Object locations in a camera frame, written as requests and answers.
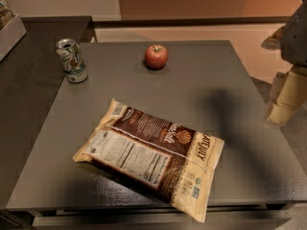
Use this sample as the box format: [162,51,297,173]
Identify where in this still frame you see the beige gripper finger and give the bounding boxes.
[266,65,307,125]

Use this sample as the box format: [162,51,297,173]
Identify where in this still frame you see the red apple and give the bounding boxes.
[145,44,169,70]

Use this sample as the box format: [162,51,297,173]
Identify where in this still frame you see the brown chip bag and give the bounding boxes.
[73,100,224,222]

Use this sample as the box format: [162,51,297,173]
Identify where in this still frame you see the white green soda can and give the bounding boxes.
[56,38,88,83]

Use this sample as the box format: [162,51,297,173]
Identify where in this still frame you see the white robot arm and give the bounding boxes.
[266,1,307,125]

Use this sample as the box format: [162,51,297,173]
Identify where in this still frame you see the white box on counter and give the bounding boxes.
[0,0,27,61]

